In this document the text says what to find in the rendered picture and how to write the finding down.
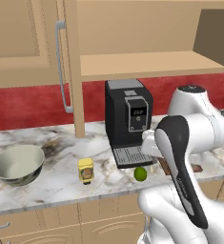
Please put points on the tan cabinet with shelf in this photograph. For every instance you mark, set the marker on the tan cabinet with shelf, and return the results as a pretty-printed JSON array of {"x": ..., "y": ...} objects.
[{"x": 148, "y": 63}]

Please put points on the tan lower cabinet door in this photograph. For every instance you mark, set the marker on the tan lower cabinet door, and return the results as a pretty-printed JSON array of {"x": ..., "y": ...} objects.
[{"x": 113, "y": 219}]

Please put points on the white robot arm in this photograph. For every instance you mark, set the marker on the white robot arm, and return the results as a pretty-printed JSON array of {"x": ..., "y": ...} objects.
[{"x": 208, "y": 127}]

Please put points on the tan lower cabinet front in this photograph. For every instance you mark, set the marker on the tan lower cabinet front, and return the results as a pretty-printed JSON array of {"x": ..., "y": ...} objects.
[{"x": 216, "y": 189}]

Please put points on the yellow condiment bottle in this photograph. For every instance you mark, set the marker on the yellow condiment bottle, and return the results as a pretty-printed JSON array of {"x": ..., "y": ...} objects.
[{"x": 85, "y": 171}]

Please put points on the green lime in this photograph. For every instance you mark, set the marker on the green lime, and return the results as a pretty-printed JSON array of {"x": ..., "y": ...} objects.
[{"x": 140, "y": 174}]

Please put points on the brown cutting board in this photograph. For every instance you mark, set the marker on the brown cutting board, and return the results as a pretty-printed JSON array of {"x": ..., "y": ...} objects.
[{"x": 165, "y": 166}]

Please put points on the white garlic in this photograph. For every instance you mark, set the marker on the white garlic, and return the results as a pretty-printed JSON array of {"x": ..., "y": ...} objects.
[{"x": 153, "y": 169}]

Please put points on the tan closed cabinet door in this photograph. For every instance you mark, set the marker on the tan closed cabinet door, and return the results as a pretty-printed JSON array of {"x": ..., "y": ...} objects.
[{"x": 21, "y": 31}]

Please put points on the grey-green bowl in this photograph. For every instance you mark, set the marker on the grey-green bowl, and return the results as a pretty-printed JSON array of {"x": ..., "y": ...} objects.
[{"x": 18, "y": 165}]

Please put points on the tan open cabinet door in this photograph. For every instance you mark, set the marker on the tan open cabinet door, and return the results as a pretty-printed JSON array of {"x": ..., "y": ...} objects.
[
  {"x": 215, "y": 31},
  {"x": 77, "y": 95}
]

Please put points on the black coffee machine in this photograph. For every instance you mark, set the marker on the black coffee machine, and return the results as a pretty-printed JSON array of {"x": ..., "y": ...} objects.
[{"x": 118, "y": 120}]

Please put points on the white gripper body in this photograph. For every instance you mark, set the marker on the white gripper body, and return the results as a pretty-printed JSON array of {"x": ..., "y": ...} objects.
[{"x": 150, "y": 145}]

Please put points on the tan drawer front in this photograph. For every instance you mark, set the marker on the tan drawer front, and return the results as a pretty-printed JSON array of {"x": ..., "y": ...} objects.
[{"x": 37, "y": 225}]

